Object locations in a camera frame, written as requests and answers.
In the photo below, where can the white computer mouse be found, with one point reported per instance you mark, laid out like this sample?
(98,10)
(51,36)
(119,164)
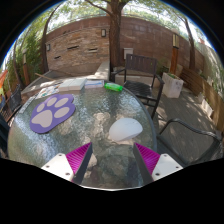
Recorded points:
(125,129)

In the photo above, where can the green plastic packet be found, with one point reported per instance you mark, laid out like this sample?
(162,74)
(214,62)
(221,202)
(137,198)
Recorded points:
(113,87)

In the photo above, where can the black wall lamp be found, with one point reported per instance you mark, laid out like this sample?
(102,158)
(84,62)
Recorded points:
(103,33)
(48,47)

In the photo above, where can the long wooden plank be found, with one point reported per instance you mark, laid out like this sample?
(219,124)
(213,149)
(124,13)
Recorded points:
(45,76)

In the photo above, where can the black metal armchair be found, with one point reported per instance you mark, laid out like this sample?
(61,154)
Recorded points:
(200,131)

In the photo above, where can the thin curved tree trunk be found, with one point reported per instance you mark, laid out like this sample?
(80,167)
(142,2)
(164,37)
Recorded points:
(44,50)

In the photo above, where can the grey wall mailbox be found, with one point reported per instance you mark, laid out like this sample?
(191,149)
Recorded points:
(128,53)

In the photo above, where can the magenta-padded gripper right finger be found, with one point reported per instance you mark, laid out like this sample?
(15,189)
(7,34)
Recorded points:
(164,164)

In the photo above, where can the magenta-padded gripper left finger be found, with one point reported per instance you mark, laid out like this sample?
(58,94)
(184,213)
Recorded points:
(58,164)

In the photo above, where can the white square planter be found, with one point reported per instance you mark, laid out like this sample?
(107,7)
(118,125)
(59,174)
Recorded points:
(172,86)

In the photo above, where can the black mesh chair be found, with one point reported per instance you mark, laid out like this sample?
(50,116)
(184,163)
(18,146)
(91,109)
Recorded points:
(15,100)

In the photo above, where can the purple paw-shaped mouse pad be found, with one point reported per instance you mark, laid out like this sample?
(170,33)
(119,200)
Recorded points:
(50,113)

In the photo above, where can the small white and blue box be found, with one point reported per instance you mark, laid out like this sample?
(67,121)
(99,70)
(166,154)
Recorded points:
(94,84)

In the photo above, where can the thick brown tree trunk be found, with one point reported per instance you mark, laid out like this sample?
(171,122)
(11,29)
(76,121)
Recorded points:
(115,40)

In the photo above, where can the thin leaning tree trunk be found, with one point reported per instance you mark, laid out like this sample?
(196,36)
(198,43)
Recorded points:
(191,50)

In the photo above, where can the orange post with lamp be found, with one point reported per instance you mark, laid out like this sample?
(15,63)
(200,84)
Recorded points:
(26,71)
(174,56)

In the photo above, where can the dark slatted garden chair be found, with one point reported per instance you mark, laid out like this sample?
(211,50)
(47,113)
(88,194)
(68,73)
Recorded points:
(140,63)

